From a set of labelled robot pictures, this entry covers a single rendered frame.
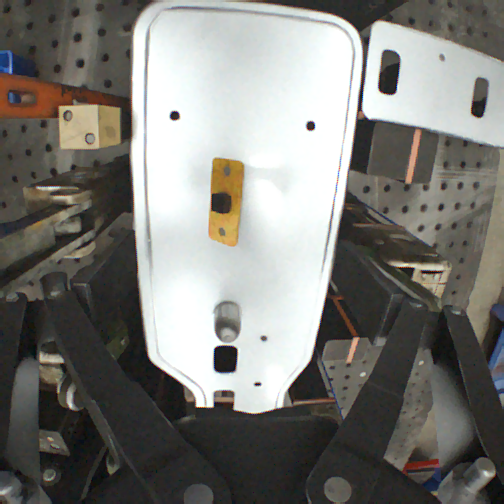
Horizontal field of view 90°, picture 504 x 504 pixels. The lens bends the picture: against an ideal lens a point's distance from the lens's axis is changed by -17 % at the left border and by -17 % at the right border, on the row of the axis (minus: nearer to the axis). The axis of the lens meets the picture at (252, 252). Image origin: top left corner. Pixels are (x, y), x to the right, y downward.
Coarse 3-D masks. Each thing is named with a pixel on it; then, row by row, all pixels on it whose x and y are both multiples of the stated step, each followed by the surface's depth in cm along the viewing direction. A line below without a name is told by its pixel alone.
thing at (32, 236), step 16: (48, 208) 21; (64, 208) 21; (80, 208) 23; (16, 224) 17; (32, 224) 18; (48, 224) 19; (0, 240) 15; (16, 240) 16; (32, 240) 19; (48, 240) 21; (64, 240) 23; (80, 240) 24; (0, 256) 16; (16, 256) 17; (32, 256) 19; (48, 256) 20; (0, 272) 16; (16, 272) 17; (32, 272) 18; (0, 288) 15; (16, 288) 17
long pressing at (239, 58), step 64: (192, 0) 23; (192, 64) 25; (256, 64) 25; (320, 64) 26; (192, 128) 27; (256, 128) 28; (320, 128) 28; (192, 192) 30; (256, 192) 30; (320, 192) 30; (192, 256) 32; (256, 256) 33; (320, 256) 33; (192, 320) 36; (256, 320) 36; (320, 320) 38; (192, 384) 39
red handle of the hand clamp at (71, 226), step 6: (72, 216) 23; (78, 216) 23; (6, 222) 20; (60, 222) 22; (66, 222) 23; (72, 222) 23; (78, 222) 23; (54, 228) 22; (60, 228) 22; (66, 228) 23; (72, 228) 23; (78, 228) 23; (54, 234) 22; (60, 234) 23; (72, 234) 24
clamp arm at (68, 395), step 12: (120, 324) 36; (108, 336) 34; (120, 336) 36; (108, 348) 33; (120, 348) 36; (60, 384) 26; (72, 384) 26; (60, 396) 26; (72, 396) 26; (72, 408) 26
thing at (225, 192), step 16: (224, 160) 27; (224, 176) 28; (240, 176) 27; (224, 192) 28; (240, 192) 27; (224, 208) 28; (240, 208) 28; (208, 224) 31; (224, 224) 29; (224, 240) 30
